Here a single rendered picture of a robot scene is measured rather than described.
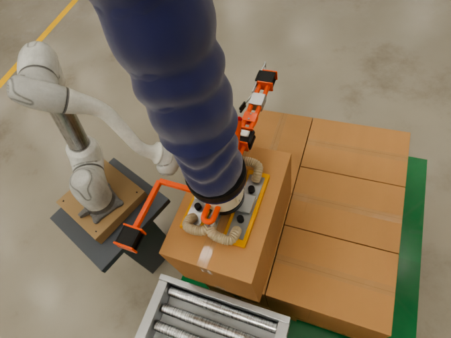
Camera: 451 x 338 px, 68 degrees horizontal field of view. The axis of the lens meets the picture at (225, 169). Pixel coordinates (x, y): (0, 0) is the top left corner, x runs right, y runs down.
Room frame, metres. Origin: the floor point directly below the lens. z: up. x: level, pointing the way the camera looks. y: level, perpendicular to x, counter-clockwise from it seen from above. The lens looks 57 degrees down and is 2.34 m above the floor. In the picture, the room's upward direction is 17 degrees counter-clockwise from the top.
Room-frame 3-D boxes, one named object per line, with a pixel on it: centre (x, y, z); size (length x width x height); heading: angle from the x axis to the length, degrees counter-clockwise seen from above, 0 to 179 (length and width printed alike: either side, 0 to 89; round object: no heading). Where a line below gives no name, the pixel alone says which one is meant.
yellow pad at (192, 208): (0.72, 0.12, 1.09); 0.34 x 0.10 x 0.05; 145
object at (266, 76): (1.15, -0.31, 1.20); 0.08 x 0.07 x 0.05; 145
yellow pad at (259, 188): (0.61, -0.04, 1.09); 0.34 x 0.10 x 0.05; 145
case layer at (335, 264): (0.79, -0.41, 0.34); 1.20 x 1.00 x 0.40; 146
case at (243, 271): (0.67, 0.03, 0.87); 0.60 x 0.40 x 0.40; 146
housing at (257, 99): (1.04, -0.23, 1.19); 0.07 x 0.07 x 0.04; 55
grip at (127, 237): (0.57, 0.42, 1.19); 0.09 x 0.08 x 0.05; 55
